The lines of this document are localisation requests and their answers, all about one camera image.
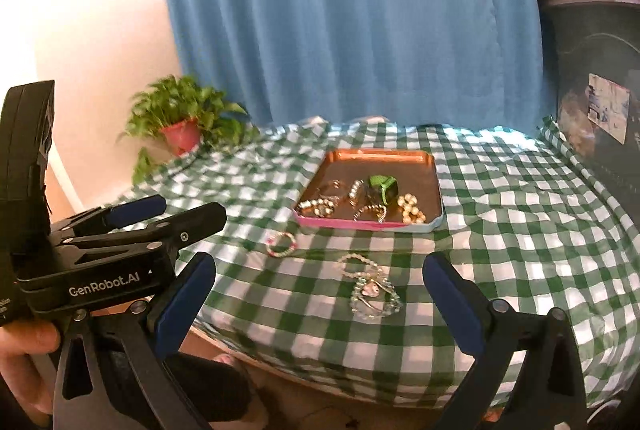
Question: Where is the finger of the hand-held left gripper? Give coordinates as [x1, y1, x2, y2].
[50, 195, 167, 242]
[52, 202, 227, 263]

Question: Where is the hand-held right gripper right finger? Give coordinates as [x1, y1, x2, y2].
[422, 252, 587, 430]

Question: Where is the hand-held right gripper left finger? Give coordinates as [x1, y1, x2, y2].
[52, 252, 217, 430]

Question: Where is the pink bead bracelet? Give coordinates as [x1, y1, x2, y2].
[266, 231, 297, 259]

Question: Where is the teal bead bracelet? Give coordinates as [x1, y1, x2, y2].
[350, 277, 404, 322]

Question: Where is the beige bead bracelet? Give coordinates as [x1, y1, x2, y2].
[398, 193, 428, 225]

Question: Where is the white pearl bracelet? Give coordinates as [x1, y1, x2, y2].
[298, 197, 337, 219]

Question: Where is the gold chain bracelet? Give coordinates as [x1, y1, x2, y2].
[352, 204, 389, 224]

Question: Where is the copper tray with pink rim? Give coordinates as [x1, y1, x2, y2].
[294, 148, 445, 231]

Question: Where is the person's left hand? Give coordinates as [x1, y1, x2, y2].
[0, 321, 62, 417]

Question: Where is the green checked tablecloth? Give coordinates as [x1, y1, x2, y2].
[107, 117, 640, 409]

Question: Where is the dark cloth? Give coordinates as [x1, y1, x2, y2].
[167, 352, 252, 428]

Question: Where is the potted green plant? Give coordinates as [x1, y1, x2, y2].
[120, 75, 262, 184]

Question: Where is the paper label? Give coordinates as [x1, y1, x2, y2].
[585, 72, 631, 144]

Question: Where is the blue curtain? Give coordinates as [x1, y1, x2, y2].
[159, 0, 544, 127]

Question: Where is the clear storage box purple lid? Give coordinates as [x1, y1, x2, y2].
[537, 0, 640, 193]

